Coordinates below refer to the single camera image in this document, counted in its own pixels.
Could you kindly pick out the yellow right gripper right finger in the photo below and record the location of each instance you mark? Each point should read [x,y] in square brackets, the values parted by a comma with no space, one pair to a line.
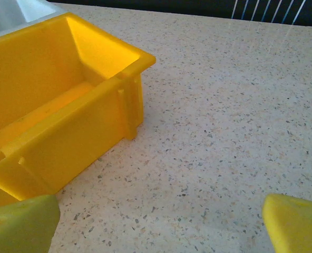
[298,226]

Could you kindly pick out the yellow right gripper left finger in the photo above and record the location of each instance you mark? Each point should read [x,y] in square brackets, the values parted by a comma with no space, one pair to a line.
[19,226]

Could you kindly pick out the yellow plastic bin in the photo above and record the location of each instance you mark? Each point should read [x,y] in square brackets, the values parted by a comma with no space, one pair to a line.
[66,147]

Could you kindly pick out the white plastic bin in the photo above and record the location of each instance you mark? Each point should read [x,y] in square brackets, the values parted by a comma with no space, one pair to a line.
[3,15]

